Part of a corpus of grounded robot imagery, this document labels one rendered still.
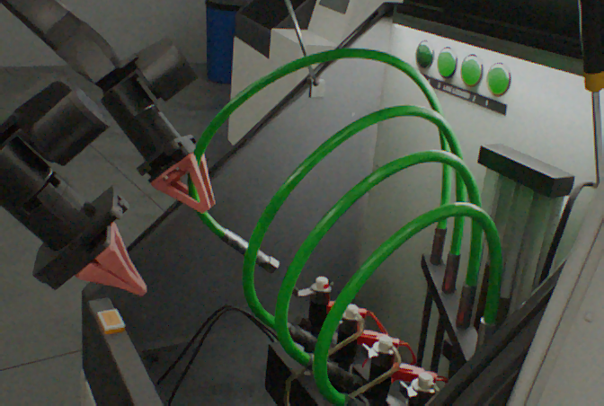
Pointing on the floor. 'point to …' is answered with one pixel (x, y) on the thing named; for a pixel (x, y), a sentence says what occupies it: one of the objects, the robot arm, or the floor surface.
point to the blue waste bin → (221, 37)
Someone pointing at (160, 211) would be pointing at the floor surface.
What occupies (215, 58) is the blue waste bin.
